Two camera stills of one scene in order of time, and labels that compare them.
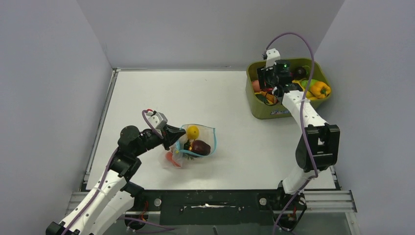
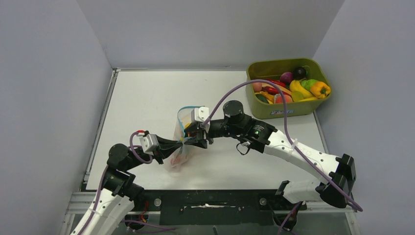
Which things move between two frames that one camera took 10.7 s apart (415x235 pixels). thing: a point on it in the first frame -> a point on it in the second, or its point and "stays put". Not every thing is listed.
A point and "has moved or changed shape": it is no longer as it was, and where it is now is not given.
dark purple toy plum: x=299 y=73 stays put
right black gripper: x=263 y=73 -> x=200 y=138
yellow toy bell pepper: x=320 y=90 stays put
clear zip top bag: x=198 y=141 has moved or changed shape
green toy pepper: x=304 y=83 stays put
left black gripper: x=171 y=134 -> x=166 y=147
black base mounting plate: x=216 y=207 stays put
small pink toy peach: x=256 y=86 stays put
